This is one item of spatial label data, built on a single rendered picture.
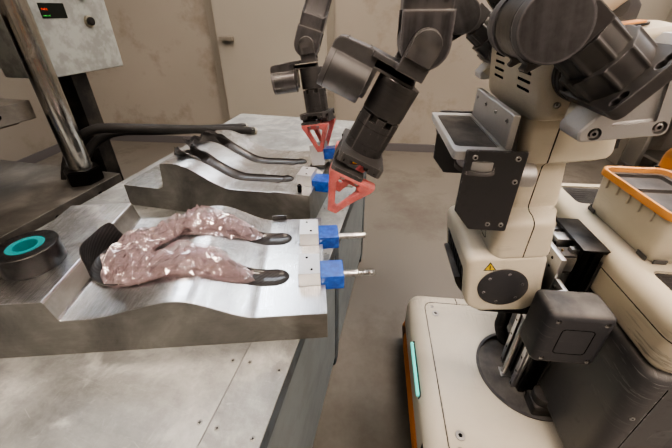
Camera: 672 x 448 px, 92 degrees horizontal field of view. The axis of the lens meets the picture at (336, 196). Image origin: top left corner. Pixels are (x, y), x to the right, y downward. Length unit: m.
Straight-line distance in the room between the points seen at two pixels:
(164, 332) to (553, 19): 0.63
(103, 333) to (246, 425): 0.25
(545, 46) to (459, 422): 0.95
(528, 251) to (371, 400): 0.88
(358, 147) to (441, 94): 2.91
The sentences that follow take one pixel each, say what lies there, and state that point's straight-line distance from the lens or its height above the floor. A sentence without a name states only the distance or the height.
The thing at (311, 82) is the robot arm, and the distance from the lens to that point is 0.83.
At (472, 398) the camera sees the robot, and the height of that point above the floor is 0.28.
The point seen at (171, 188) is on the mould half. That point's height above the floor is 0.87.
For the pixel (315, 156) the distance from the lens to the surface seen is 0.86.
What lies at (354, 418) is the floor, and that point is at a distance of 1.39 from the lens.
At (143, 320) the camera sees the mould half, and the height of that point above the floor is 0.86.
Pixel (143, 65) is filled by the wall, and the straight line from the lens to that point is 3.93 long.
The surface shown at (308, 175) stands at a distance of 0.76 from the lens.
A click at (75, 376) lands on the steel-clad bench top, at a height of 0.80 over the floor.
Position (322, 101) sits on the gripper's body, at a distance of 0.84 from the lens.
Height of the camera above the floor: 1.25
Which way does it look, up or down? 30 degrees down
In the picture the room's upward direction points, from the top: straight up
